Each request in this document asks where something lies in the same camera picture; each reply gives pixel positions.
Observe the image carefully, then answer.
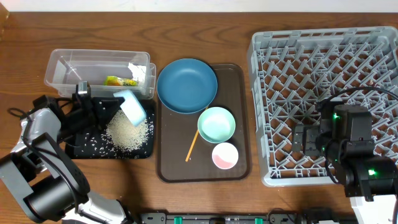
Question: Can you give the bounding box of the mint green bowl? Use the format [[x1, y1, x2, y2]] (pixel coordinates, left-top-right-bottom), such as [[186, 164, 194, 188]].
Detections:
[[197, 107, 236, 144]]

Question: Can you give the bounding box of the black plastic tray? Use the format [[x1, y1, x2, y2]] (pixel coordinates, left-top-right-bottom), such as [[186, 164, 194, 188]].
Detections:
[[64, 103, 157, 160]]

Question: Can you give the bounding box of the clear plastic bin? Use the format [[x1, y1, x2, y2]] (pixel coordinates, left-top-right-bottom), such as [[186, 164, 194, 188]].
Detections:
[[44, 49, 156, 100]]

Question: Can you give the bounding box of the grey dishwasher rack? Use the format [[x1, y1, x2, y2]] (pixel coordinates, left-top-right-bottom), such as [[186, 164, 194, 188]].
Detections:
[[248, 26, 397, 187]]

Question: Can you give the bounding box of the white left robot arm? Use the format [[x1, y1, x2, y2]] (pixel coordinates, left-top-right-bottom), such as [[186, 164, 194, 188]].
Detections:
[[1, 90, 138, 223]]

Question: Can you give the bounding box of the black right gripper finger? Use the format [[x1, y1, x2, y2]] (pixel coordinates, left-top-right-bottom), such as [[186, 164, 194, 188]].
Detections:
[[292, 136, 305, 152], [293, 124, 317, 139]]

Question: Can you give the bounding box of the dark blue plate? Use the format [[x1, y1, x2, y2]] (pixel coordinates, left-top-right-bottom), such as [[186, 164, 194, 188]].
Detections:
[[157, 58, 218, 114]]

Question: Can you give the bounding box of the light blue bowl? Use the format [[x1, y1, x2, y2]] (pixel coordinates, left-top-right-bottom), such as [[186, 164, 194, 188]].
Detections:
[[113, 90, 147, 126]]

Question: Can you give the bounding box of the white pink cup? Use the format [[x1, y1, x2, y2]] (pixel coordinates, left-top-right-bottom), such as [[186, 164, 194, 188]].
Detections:
[[211, 142, 239, 170]]

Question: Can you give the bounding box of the brown serving tray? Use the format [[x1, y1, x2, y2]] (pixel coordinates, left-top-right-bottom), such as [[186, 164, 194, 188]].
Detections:
[[157, 64, 251, 183]]

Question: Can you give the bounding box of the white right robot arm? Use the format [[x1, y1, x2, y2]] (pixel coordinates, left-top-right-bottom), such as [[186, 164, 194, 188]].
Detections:
[[292, 100, 397, 223]]

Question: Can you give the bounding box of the orange chopstick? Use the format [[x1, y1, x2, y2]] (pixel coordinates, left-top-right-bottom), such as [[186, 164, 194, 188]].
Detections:
[[185, 105, 210, 162]]

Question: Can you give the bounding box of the white tissue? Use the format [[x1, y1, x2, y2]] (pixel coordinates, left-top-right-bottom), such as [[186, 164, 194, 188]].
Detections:
[[127, 63, 147, 85]]

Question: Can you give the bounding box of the white rice pile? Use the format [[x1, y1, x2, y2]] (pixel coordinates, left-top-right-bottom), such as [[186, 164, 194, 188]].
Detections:
[[73, 109, 155, 159]]

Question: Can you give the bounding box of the yellow snack wrapper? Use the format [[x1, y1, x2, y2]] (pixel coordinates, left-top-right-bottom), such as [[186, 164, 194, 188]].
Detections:
[[104, 76, 139, 86]]

